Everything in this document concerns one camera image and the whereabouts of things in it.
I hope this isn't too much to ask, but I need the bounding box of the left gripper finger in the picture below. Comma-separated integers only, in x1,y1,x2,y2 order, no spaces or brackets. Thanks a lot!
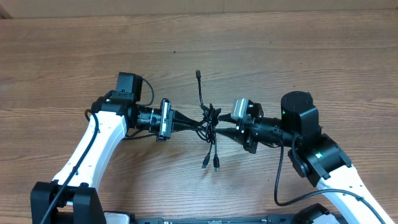
172,122,205,131
173,110,203,124

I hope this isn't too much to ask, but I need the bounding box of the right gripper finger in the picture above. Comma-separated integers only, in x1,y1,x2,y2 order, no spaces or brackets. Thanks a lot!
218,113,241,123
215,128,246,145

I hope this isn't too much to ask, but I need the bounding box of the black usb cable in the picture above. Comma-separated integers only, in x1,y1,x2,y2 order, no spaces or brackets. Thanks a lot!
195,70,222,173

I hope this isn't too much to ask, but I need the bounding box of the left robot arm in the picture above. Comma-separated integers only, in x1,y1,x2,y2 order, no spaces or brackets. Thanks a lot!
30,72,203,223

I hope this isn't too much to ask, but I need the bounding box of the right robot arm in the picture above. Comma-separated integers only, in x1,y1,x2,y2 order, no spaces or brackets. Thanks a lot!
217,91,393,223

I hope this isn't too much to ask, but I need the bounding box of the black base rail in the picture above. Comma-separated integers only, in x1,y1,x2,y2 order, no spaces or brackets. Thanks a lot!
131,214,295,224

